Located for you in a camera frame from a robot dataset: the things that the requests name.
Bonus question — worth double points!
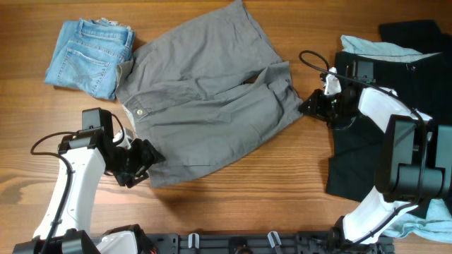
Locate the grey cotton shorts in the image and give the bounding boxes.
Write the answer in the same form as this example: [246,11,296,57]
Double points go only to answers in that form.
[116,1,302,188]

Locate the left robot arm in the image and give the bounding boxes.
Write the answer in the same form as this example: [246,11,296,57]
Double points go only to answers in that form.
[13,108,165,253]

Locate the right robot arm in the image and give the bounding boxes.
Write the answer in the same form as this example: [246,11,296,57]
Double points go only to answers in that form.
[299,62,451,250]

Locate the black garment under pile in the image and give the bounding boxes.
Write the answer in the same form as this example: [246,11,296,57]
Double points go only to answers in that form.
[326,52,451,202]

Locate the black garment at corner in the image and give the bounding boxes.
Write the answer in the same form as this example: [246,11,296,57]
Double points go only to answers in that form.
[379,20,451,54]

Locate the folded blue denim jeans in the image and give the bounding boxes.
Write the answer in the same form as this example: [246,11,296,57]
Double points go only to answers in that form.
[44,18,136,101]

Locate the light blue garment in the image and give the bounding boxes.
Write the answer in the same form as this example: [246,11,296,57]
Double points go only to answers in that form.
[340,35,451,243]

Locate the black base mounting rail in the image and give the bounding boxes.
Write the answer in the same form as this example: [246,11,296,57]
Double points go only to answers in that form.
[80,231,395,254]

